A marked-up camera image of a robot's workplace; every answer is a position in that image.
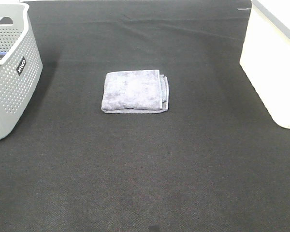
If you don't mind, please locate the white plastic storage bin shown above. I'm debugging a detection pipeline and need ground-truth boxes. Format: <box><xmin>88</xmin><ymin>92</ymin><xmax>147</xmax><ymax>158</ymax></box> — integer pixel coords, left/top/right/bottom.
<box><xmin>240</xmin><ymin>0</ymin><xmax>290</xmax><ymax>129</ymax></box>

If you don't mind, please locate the grey perforated plastic basket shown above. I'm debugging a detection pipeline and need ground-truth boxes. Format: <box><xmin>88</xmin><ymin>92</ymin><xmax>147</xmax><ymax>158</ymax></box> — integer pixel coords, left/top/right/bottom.
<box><xmin>0</xmin><ymin>1</ymin><xmax>43</xmax><ymax>140</ymax></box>

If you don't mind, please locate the black fabric table mat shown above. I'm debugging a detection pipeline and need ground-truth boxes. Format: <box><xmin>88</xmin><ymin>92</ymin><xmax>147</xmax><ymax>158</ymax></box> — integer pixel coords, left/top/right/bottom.
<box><xmin>0</xmin><ymin>0</ymin><xmax>290</xmax><ymax>232</ymax></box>

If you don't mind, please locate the lavender grey towel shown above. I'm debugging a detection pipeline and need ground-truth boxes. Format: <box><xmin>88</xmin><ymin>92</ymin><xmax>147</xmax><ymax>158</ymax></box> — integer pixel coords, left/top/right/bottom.
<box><xmin>101</xmin><ymin>70</ymin><xmax>169</xmax><ymax>114</ymax></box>

